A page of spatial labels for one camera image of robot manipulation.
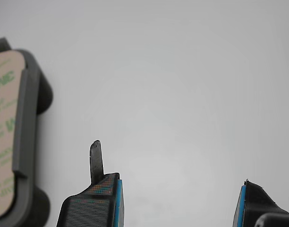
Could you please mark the tan protective film green print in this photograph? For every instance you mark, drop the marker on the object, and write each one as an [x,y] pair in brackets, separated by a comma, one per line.
[5,118]

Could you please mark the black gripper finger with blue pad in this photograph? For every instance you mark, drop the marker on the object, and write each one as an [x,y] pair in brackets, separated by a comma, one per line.
[255,203]

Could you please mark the grey fixture with dark legs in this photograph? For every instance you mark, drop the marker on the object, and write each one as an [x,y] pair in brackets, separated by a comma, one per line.
[28,118]

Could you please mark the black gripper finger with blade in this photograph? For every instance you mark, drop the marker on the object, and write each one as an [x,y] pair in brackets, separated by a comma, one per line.
[87,210]

